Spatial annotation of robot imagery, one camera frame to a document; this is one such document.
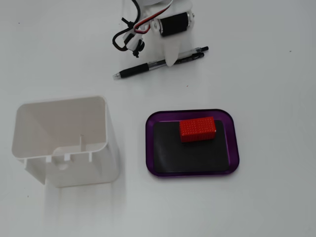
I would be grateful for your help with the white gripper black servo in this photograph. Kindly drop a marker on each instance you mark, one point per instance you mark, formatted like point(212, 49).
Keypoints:
point(173, 25)

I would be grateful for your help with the black clear gel pen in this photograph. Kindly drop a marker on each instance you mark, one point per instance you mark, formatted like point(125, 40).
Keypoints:
point(138, 69)

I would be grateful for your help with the white square pen holder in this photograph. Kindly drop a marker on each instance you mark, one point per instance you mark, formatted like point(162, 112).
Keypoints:
point(103, 163)

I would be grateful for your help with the red studded block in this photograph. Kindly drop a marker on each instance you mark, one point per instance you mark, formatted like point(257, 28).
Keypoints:
point(197, 128)

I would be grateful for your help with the black tray mat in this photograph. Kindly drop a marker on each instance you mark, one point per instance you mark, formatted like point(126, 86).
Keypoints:
point(187, 158)

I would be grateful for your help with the purple metal tray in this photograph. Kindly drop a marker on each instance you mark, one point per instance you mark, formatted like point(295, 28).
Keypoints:
point(233, 148)

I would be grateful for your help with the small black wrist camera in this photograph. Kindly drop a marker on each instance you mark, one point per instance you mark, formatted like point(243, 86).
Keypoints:
point(135, 42)

